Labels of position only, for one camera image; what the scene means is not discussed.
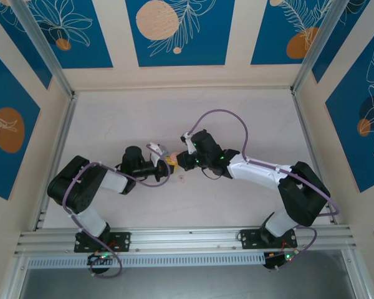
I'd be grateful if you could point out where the small black controller board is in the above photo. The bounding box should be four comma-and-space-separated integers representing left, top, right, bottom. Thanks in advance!
87, 252, 113, 266
263, 250, 300, 271

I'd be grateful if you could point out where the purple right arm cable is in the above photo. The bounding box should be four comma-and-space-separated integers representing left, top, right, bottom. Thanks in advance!
188, 108, 340, 272

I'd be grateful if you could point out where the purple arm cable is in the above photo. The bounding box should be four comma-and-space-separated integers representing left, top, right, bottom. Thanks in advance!
62, 143, 172, 280
188, 108, 340, 272

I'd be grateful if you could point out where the aluminium base rail beam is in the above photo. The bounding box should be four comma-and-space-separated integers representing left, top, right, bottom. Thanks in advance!
14, 225, 358, 258

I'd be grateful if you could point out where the aluminium side rail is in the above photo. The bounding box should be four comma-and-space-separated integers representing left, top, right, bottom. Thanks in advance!
291, 88, 339, 225
32, 92, 80, 231

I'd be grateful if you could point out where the grey slotted cable duct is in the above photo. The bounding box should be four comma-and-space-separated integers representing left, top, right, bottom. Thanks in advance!
27, 252, 266, 269

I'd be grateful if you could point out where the blue floral wall panel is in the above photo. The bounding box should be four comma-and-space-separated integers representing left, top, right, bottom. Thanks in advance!
17, 0, 114, 70
311, 0, 374, 84
125, 0, 236, 67
251, 0, 334, 66
325, 26, 374, 193
0, 43, 41, 200
0, 2, 53, 90

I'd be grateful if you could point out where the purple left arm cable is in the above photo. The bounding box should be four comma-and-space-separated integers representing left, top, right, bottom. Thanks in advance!
62, 143, 172, 280

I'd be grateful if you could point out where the aluminium frame post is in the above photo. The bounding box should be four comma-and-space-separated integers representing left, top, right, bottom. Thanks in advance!
9, 0, 79, 100
341, 249, 373, 299
289, 0, 355, 94
1, 255, 31, 299

